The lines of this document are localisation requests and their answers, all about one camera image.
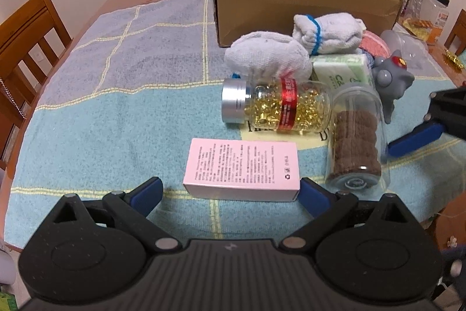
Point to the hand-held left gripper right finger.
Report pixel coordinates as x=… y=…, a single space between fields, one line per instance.
x=315 y=198

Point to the green and white tissue pack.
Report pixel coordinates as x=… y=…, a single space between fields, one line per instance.
x=338 y=68

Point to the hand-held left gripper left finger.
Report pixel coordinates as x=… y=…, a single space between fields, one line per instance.
x=147 y=196

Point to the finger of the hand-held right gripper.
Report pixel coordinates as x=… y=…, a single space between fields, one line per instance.
x=415 y=139

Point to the wooden chair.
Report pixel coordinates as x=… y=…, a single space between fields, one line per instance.
x=25 y=41
x=457 y=32

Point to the pink knitted cloth roll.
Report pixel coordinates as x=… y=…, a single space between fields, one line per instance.
x=375 y=43

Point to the orange blister pack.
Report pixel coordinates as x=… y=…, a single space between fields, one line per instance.
x=424 y=24

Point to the clear jar with brown discs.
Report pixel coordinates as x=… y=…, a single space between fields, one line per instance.
x=355 y=136

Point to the clear jar with black lid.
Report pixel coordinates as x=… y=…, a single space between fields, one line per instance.
x=429 y=8

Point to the pink carton box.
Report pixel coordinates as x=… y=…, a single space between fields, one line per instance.
x=236 y=165

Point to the grey cartoon toy figure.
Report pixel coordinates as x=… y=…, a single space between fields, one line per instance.
x=391 y=77

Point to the white knitted glove roll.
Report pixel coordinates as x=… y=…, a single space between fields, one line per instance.
x=335 y=34
x=262 y=52

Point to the clear plastic jar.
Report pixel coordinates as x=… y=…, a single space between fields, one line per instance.
x=407 y=45

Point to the plaid blue tablecloth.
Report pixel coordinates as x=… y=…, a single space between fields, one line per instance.
x=109 y=96

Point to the gold ornament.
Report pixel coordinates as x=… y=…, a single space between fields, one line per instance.
x=453 y=59

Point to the gold capsule bottle silver cap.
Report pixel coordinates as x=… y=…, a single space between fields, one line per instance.
x=265 y=107

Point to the gold foil packet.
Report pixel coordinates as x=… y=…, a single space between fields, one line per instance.
x=411 y=26

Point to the person's patterned clothing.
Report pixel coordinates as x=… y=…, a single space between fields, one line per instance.
x=451 y=223

